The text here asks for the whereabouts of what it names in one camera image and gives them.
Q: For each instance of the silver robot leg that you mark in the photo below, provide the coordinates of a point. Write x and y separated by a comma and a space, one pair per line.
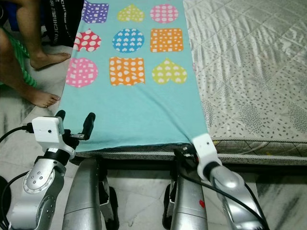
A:
187, 201
86, 196

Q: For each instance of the dark bed base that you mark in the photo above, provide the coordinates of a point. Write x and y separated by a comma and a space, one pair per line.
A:
268, 170

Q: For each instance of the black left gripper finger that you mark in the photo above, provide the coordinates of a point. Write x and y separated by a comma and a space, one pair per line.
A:
89, 125
60, 114

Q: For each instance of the black bag white print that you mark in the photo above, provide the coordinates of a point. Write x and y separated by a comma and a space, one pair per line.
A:
67, 19

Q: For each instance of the green plastic stool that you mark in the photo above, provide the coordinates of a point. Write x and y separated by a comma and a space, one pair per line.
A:
21, 57

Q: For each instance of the teal patterned towel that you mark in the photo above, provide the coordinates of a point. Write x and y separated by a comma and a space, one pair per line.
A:
139, 105

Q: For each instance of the silver right robot leg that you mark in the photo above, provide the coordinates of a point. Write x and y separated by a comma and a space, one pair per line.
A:
187, 201

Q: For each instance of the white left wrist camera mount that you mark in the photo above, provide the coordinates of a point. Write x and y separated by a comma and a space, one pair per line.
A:
50, 132

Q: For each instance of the silver left robot leg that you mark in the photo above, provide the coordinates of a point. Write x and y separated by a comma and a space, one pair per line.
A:
86, 196

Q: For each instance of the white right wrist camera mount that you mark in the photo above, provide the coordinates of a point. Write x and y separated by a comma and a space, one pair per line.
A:
206, 149

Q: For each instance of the grey quilted mattress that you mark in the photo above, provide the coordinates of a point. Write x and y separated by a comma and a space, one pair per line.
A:
249, 62

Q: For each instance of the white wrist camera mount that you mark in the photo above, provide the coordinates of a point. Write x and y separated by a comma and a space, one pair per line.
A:
206, 149
50, 132

